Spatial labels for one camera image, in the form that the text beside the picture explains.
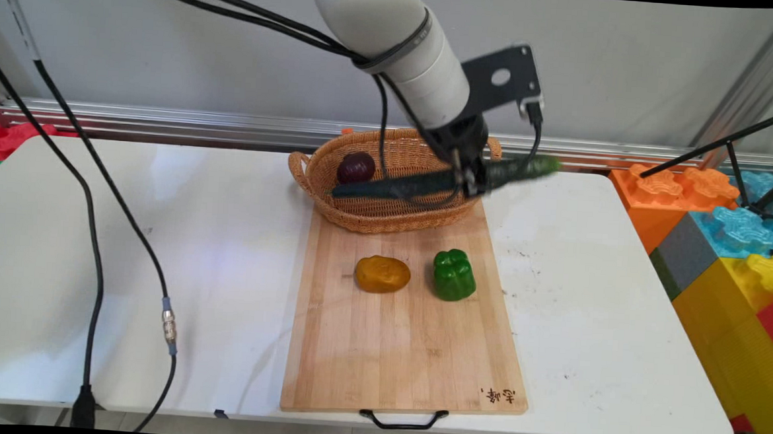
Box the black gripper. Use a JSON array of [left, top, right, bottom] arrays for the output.
[[420, 111, 496, 199]]

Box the long green cucumber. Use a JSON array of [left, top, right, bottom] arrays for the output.
[[330, 143, 563, 211]]

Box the green bell pepper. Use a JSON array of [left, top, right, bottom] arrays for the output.
[[431, 247, 480, 304]]

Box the woven wicker basket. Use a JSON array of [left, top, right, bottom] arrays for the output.
[[284, 122, 505, 241]]

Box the dark red onion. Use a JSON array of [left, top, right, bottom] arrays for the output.
[[336, 151, 378, 188]]

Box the brown potato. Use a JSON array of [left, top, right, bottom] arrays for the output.
[[353, 254, 414, 296]]

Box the orange toy building block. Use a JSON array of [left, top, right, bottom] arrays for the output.
[[606, 162, 742, 260]]

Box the wooden cutting board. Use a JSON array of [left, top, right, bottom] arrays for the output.
[[277, 191, 540, 434]]

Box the grey toy building block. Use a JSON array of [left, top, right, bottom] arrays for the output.
[[647, 211, 722, 303]]

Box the black tripod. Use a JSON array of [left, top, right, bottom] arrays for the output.
[[638, 100, 773, 223]]

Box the blue toy building block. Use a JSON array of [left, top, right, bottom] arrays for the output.
[[689, 168, 773, 262]]

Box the yellow toy building block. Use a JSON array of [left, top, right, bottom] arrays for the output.
[[665, 249, 773, 434]]

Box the red toy building block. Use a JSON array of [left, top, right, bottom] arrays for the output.
[[753, 295, 773, 355]]

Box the red toy block pile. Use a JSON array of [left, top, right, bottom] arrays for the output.
[[0, 119, 78, 164]]

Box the black camera usb cable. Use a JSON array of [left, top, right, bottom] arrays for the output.
[[116, 0, 552, 216]]

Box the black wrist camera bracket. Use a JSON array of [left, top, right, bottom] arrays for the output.
[[458, 40, 546, 120]]

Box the aluminium rail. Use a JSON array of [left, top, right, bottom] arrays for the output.
[[0, 96, 773, 178]]

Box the aluminium frame post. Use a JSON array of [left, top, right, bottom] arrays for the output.
[[690, 5, 773, 156]]

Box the cable with metal connector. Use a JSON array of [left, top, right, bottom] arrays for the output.
[[0, 0, 197, 434]]

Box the thick black cable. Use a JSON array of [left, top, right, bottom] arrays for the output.
[[0, 55, 118, 430]]

